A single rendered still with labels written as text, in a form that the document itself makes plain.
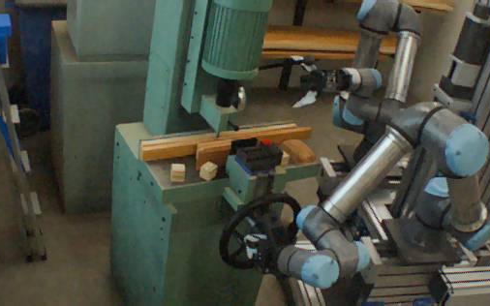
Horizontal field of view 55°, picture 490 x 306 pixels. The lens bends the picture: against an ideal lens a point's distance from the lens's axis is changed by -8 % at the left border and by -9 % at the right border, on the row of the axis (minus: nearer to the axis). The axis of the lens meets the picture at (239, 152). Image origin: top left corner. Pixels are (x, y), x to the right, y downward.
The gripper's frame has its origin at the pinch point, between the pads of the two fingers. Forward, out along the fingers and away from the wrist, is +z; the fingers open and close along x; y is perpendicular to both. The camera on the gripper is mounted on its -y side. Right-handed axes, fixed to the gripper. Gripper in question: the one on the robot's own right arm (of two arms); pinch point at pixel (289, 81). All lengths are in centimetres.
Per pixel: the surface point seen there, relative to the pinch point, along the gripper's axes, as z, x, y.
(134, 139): 30, 19, -57
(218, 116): 15.7, 10.0, -17.0
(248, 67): 11.5, -4.8, -4.5
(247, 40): 13.6, -12.6, -1.0
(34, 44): 46, -33, -194
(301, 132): -23.0, 18.7, -24.8
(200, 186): 25.0, 30.4, -13.1
